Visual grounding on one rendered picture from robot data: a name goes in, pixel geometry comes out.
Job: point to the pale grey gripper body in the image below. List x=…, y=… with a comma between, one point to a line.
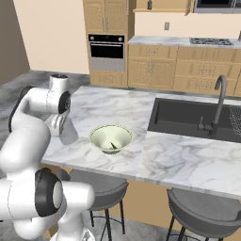
x=56, y=129

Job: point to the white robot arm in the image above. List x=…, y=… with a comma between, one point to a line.
x=28, y=147

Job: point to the pale green bowl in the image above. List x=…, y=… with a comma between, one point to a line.
x=106, y=138

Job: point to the small dark bottle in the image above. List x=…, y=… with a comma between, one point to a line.
x=149, y=4

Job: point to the grey bar stool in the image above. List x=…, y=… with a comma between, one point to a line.
x=103, y=188
x=200, y=210

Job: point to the black and silver oven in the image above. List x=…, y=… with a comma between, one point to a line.
x=106, y=53

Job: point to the tall light wood cupboard run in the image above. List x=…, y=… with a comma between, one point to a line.
x=105, y=15

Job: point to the dark grey sink basin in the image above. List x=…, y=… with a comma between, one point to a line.
x=182, y=116

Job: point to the light wood base cupboard run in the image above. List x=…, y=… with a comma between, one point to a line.
x=188, y=69

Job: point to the dark grey curved tap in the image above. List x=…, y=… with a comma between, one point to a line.
x=220, y=94

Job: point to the black gas hob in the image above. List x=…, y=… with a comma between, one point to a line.
x=211, y=41

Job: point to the silver microwave oven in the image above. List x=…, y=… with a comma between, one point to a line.
x=216, y=5

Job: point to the grey wall socket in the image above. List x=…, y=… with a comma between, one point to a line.
x=167, y=26

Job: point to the light wood wall shelf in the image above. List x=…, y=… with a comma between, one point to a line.
x=163, y=10

